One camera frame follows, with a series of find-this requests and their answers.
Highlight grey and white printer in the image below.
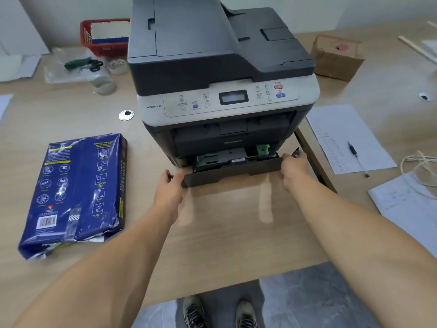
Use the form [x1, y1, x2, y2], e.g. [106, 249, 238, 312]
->
[127, 0, 321, 168]

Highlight person's left hand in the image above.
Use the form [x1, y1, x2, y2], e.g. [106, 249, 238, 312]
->
[154, 169, 187, 223]

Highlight green handled scissors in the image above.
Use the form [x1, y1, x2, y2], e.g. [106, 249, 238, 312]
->
[64, 57, 104, 72]

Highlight person's left forearm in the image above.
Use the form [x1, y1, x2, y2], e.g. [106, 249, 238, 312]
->
[12, 205, 179, 328]

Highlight brown cardboard box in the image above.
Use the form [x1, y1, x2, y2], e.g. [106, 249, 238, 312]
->
[310, 34, 365, 82]

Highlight printed white paper sheet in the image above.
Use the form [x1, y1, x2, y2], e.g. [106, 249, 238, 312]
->
[306, 104, 399, 175]

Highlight person's right hand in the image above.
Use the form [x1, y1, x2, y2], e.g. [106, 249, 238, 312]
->
[277, 148, 310, 194]

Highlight black printer paper tray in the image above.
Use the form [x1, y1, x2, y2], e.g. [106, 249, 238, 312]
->
[180, 148, 284, 188]

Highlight red plastic basket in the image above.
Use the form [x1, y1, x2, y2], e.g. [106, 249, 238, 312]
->
[80, 18, 131, 58]

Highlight beige cord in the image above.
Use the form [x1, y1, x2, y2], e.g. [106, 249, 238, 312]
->
[400, 150, 437, 188]

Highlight person's shoe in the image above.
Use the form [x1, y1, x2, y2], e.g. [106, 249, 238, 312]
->
[182, 295, 209, 328]
[235, 299, 259, 328]

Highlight black and white pen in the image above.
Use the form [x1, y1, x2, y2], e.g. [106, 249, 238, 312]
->
[347, 141, 371, 178]

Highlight clear plastic bag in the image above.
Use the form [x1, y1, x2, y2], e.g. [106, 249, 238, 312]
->
[43, 47, 114, 84]

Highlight white paper stack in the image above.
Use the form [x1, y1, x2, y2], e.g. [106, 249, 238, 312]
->
[0, 54, 42, 82]

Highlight thin wooden stick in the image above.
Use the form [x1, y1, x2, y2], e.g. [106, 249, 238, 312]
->
[397, 35, 437, 65]

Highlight person's left shoe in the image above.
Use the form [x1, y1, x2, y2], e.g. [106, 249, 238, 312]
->
[182, 295, 209, 328]

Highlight person's right shoe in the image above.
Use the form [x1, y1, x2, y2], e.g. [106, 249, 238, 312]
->
[235, 299, 259, 328]

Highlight blue paper ream pack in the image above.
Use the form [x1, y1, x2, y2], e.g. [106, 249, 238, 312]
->
[18, 133, 128, 261]

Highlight clear tape roll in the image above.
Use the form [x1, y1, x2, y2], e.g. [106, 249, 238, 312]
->
[107, 58, 129, 75]
[92, 75, 117, 95]

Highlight person's right forearm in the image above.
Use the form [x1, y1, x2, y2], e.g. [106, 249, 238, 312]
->
[289, 174, 437, 328]

